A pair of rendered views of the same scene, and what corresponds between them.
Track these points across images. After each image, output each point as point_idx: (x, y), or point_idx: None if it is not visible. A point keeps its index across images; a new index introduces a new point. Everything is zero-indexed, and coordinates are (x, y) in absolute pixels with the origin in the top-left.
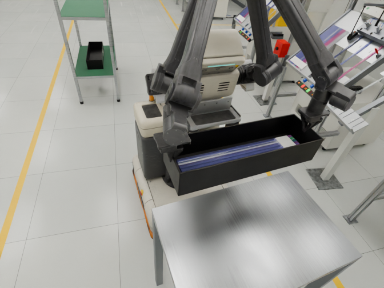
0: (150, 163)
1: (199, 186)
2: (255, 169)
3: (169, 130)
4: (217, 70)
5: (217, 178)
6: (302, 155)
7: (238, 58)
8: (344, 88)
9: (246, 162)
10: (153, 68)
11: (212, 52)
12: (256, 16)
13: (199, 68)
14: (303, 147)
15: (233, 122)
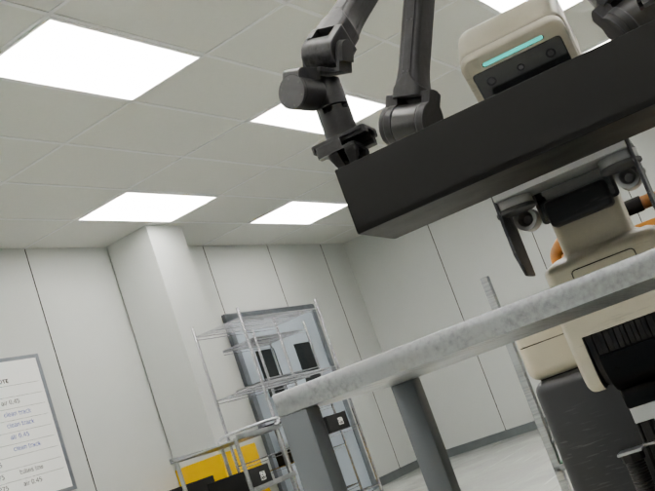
0: (588, 475)
1: (391, 201)
2: (518, 136)
3: (281, 83)
4: (526, 72)
5: (425, 175)
6: (653, 69)
7: (536, 22)
8: None
9: (474, 121)
10: None
11: (483, 40)
12: None
13: (341, 13)
14: (626, 44)
15: (600, 153)
